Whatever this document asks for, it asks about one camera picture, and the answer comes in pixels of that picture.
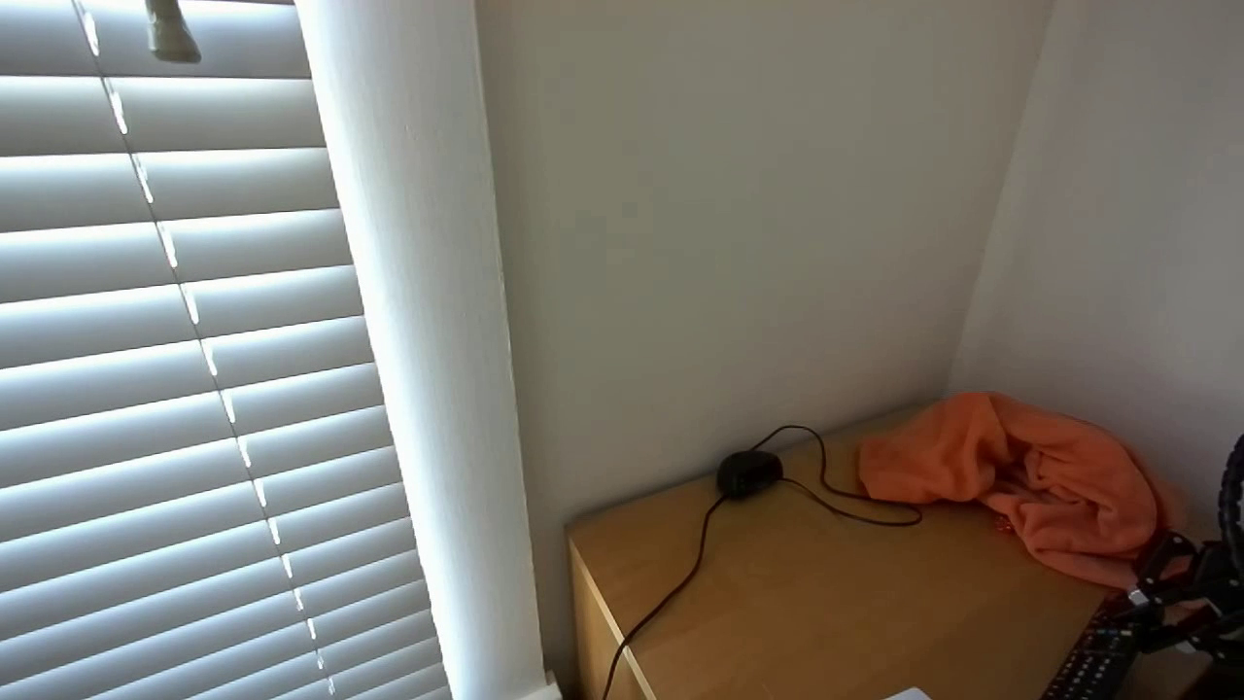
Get light wood desk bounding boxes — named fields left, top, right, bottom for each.
left=563, top=404, right=1220, bottom=700

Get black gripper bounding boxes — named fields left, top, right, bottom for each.
left=1121, top=524, right=1244, bottom=658

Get black power adapter with cable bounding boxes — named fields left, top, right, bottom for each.
left=596, top=422, right=929, bottom=700

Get orange towel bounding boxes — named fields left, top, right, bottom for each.
left=852, top=388, right=1176, bottom=597

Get white window blinds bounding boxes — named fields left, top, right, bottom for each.
left=0, top=0, right=458, bottom=700

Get black remote controller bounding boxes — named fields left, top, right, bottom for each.
left=1036, top=619, right=1149, bottom=700

